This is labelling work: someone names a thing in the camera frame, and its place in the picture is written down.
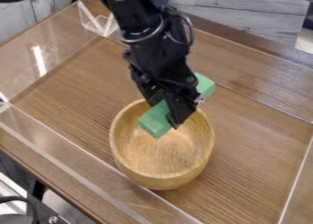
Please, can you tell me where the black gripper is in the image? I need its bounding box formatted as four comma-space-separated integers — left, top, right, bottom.
121, 11, 205, 129

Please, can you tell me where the green rectangular block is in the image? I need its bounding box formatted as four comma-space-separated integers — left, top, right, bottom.
138, 72, 216, 139

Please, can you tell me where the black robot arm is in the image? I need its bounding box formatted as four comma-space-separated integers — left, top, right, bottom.
101, 0, 201, 127

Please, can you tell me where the brown wooden bowl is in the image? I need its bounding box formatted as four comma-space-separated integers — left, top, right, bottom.
109, 99, 216, 190

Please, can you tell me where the clear acrylic tray wall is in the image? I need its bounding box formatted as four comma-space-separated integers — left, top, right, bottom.
0, 6, 313, 224

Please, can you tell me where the black cable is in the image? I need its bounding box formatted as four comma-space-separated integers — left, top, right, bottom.
0, 195, 38, 224

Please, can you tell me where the black table leg frame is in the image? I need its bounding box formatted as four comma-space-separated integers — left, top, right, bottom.
27, 180, 72, 224

